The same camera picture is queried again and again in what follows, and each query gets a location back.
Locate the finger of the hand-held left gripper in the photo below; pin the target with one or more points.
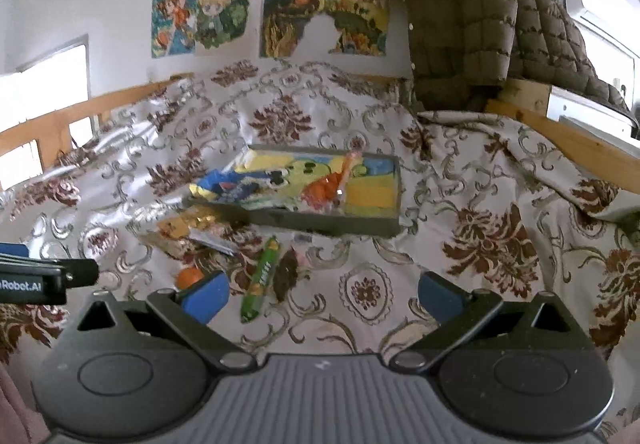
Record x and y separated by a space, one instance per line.
80 271

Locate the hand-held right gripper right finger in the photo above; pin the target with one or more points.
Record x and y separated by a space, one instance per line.
440 296

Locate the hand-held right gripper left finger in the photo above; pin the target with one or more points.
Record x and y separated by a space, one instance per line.
207 296

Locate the small orange ball snack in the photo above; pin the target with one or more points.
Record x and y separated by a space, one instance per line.
189 276

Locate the green stick snack packet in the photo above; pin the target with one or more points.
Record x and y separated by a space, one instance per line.
260 281

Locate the yellow snack packet with code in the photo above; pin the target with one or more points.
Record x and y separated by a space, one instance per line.
212 219

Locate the yellow snack packet with face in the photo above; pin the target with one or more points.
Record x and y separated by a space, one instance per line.
175 225

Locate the dark brown snack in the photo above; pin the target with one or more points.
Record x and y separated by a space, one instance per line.
285 276

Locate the grey tray with cartoon picture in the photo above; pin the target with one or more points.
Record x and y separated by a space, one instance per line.
350 224

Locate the dark blue snack packet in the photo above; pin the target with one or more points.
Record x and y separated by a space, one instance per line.
222 181

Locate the white green snack packet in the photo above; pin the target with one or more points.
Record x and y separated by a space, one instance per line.
280 200

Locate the clear orange snack packet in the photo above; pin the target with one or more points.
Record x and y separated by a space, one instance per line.
325 189

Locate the pink fleece clothing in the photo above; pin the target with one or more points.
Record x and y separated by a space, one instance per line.
15 404

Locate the floral printed blanket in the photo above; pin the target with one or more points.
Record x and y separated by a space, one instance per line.
450 174

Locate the window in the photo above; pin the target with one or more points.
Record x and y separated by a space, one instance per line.
45 84

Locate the wooden bed board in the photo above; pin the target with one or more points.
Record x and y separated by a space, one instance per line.
575 144

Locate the olive quilted jacket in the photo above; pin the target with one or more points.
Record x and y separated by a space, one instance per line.
460 24

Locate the white air conditioner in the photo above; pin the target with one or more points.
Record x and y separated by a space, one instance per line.
595 4

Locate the wooden slatted bed rail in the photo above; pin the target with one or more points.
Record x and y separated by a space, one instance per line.
60 119

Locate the mermaid figure wall poster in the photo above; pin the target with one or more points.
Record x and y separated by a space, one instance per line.
172 22

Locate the blonde figure wall poster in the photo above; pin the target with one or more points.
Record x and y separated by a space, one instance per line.
220 14

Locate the swirling landscape wall poster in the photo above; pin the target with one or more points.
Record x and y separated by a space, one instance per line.
285 19

